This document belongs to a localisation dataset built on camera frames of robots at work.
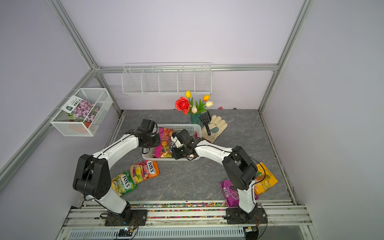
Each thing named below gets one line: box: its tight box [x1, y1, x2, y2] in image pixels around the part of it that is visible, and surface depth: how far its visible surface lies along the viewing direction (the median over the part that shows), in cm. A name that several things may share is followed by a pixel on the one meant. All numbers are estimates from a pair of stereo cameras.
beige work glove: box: [201, 114, 228, 144], surface depth 111 cm
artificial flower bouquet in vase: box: [175, 90, 214, 125], surface depth 84 cm
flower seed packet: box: [61, 95, 101, 124], surface depth 75 cm
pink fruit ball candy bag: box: [154, 127, 176, 159], surface depth 91 cm
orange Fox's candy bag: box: [129, 160, 160, 184], surface depth 89 cm
